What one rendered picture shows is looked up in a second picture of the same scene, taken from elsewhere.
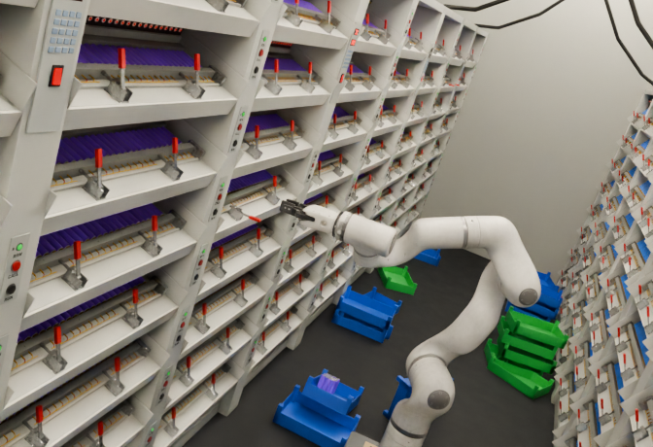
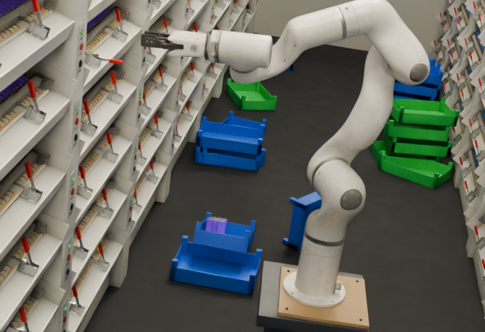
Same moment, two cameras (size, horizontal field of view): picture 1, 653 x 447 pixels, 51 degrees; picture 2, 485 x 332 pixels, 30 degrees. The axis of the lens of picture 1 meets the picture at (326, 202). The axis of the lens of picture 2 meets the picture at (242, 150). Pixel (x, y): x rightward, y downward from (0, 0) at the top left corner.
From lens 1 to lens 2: 0.47 m
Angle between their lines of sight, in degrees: 11
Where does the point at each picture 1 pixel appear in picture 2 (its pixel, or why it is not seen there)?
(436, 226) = (312, 23)
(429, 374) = (335, 177)
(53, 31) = not seen: outside the picture
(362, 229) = (237, 45)
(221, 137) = not seen: outside the picture
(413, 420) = (329, 228)
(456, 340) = (354, 136)
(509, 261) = (392, 41)
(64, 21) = not seen: outside the picture
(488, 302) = (379, 89)
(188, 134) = not seen: outside the picture
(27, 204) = not seen: outside the picture
